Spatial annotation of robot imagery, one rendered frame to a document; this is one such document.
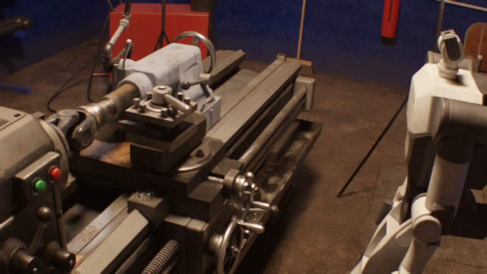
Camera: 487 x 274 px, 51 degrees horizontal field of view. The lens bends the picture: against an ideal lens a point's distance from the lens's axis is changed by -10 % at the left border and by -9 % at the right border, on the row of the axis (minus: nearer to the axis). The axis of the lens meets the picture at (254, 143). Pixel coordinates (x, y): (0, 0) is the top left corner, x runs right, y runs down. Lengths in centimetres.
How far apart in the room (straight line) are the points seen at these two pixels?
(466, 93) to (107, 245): 106
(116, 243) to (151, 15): 330
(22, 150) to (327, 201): 264
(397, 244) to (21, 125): 108
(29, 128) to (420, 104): 93
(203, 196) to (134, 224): 24
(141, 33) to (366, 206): 240
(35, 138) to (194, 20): 361
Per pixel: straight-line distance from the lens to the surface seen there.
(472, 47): 545
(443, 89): 142
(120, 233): 164
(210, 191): 178
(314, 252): 305
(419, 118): 144
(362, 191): 370
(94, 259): 154
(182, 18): 468
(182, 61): 213
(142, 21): 473
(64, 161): 147
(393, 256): 169
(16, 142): 112
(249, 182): 180
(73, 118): 162
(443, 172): 134
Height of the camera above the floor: 178
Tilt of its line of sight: 25 degrees down
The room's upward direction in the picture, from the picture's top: 4 degrees clockwise
